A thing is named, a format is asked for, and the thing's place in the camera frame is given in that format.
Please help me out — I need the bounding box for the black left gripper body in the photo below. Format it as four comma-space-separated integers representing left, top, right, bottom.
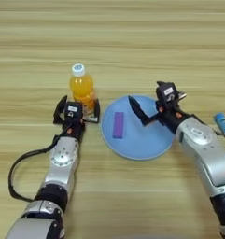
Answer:
62, 115, 100, 140

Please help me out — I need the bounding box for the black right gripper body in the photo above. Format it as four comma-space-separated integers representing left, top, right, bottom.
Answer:
155, 92, 192, 134

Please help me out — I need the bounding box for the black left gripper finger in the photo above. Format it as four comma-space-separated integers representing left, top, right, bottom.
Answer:
92, 97, 102, 123
52, 95, 68, 125

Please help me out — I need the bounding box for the purple rectangular block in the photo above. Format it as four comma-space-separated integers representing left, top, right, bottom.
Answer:
112, 111, 125, 139

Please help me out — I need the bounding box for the orange juice bottle white cap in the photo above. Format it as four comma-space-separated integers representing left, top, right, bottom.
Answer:
69, 63, 98, 116

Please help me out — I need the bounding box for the blue round plate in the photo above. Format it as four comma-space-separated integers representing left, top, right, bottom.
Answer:
100, 94, 176, 162

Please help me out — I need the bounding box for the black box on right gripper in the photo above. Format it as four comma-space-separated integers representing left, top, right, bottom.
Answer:
155, 81, 180, 110

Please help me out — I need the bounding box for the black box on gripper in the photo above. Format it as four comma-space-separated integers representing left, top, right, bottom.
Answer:
155, 81, 180, 110
64, 101, 84, 120

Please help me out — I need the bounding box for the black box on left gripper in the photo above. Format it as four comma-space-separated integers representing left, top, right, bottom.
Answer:
64, 101, 84, 120

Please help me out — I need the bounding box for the blue glue stick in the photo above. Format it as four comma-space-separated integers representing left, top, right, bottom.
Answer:
213, 112, 225, 141

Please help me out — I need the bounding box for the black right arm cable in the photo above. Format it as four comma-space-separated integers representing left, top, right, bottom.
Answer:
206, 124, 225, 139

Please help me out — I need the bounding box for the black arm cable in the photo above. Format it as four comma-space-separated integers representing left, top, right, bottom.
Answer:
7, 124, 68, 204
206, 124, 225, 139

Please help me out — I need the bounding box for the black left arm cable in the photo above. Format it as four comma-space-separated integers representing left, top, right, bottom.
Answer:
7, 124, 68, 204

